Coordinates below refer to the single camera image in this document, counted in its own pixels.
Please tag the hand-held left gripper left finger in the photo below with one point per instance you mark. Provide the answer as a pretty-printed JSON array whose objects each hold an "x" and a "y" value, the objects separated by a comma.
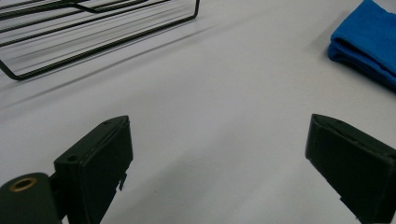
[{"x": 93, "y": 168}]

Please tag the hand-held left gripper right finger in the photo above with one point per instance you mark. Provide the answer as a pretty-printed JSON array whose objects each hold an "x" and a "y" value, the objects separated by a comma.
[{"x": 351, "y": 161}]

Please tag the blue folded towel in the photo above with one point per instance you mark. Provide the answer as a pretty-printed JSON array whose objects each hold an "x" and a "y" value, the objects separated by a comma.
[{"x": 369, "y": 40}]

